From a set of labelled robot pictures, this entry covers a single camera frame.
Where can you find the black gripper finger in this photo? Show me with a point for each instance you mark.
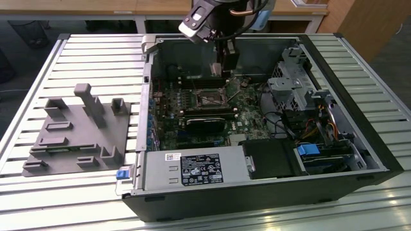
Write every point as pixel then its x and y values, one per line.
pixel 231 62
pixel 219 51

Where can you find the small square CPU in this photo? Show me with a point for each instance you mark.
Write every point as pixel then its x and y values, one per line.
pixel 215 70

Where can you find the black RAM slot bank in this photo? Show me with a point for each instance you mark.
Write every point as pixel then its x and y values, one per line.
pixel 202 83
pixel 209 113

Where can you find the CPU socket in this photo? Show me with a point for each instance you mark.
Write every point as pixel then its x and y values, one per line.
pixel 209 99

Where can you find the silver metal drive cage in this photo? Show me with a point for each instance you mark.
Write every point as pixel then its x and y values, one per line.
pixel 286 96

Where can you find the green motherboard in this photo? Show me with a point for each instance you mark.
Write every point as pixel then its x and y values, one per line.
pixel 247 120

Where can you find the black graphics card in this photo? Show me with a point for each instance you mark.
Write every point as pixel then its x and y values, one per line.
pixel 206 125

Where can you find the small silver heatsink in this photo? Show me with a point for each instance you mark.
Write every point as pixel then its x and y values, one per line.
pixel 238 139

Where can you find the wooden desk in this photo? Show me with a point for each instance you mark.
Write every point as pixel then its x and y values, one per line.
pixel 97 6

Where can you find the black plastic shroud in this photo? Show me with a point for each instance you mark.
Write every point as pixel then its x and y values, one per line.
pixel 270 158

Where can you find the blue disk carrier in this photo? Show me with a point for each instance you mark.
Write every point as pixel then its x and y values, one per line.
pixel 309 150

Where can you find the wooden cabinet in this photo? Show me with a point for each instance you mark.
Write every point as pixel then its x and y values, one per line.
pixel 369 24

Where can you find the black hard disk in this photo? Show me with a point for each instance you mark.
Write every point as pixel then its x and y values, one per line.
pixel 325 161

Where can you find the grey power supply unit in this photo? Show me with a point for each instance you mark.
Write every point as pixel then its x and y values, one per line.
pixel 161 173

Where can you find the grey plastic parts rack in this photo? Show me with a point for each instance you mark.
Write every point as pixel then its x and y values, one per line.
pixel 81 134

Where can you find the blue case latch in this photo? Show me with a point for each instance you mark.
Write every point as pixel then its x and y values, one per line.
pixel 122 175

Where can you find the black open PC case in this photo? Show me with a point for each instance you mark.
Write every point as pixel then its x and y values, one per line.
pixel 225 204

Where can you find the black mesh waste bin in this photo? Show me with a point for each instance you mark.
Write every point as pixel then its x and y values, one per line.
pixel 30 33

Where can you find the green RAM stick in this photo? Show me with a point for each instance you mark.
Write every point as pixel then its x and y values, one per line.
pixel 61 150

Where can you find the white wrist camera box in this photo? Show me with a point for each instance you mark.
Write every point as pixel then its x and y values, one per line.
pixel 193 26

